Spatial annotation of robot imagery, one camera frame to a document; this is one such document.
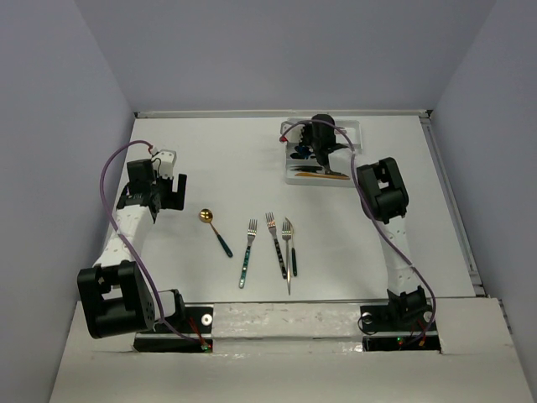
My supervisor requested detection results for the blue spoon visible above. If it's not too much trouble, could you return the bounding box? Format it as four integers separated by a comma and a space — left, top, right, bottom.
295, 145, 312, 158

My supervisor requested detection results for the teal handled knife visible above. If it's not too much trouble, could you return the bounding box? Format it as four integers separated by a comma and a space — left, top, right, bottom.
289, 165, 324, 173

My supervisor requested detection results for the gold orange knife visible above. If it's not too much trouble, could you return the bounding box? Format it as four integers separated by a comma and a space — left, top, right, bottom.
295, 172, 350, 181

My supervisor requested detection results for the gold spoon teal handle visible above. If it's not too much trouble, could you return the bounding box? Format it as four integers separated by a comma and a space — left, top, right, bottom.
199, 208, 233, 258

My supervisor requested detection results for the fork black patterned handle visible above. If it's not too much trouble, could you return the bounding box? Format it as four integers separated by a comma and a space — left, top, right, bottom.
265, 212, 287, 280

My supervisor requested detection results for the fork teal patterned handle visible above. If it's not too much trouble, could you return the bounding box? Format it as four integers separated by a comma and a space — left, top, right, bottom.
239, 219, 258, 289

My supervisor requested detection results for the silver fork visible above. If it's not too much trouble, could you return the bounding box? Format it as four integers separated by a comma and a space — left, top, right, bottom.
282, 218, 291, 295

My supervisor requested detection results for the gold knife dark green handle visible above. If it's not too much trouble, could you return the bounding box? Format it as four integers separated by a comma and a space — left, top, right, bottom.
285, 217, 298, 277

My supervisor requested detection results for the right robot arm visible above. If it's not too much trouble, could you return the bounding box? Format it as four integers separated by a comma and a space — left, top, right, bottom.
302, 114, 436, 337

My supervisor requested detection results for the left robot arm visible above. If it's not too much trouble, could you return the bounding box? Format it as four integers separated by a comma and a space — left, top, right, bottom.
77, 149, 187, 339

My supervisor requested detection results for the white cutlery tray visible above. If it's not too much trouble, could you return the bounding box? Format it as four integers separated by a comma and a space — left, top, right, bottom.
280, 118, 355, 188

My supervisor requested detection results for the white front board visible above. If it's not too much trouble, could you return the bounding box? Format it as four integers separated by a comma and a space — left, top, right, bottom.
51, 298, 533, 402

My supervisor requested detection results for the metal rear rail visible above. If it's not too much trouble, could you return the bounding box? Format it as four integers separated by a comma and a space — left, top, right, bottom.
134, 109, 430, 119

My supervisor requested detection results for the metal rail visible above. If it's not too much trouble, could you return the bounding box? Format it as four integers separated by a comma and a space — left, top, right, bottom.
420, 118, 488, 297
134, 109, 430, 119

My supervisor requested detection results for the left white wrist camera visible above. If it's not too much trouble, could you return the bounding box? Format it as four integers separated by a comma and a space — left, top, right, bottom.
152, 149, 177, 180

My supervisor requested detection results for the metal right rail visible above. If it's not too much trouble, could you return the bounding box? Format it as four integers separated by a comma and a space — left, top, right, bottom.
420, 118, 488, 297

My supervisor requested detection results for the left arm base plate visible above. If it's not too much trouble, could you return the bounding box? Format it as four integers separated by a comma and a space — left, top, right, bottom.
133, 305, 214, 353

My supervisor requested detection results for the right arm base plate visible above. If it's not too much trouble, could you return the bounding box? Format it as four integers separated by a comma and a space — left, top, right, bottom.
357, 305, 441, 352

